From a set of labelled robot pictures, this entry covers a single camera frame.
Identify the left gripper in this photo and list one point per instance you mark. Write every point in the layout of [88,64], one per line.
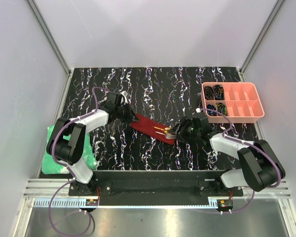
[131,115]

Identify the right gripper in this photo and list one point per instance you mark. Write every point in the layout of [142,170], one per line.
[182,137]

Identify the red cloth napkin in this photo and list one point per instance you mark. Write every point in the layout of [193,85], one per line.
[146,126]

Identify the gold spoon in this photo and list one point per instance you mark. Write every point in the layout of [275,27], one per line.
[166,129]

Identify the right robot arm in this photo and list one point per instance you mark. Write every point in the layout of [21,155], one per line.
[259,165]

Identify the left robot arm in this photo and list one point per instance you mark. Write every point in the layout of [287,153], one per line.
[66,142]

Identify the pink compartment tray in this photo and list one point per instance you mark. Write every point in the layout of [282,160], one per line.
[238,101]

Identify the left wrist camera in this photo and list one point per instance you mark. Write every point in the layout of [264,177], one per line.
[125,97]

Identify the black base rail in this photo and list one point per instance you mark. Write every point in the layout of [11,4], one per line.
[155,188]

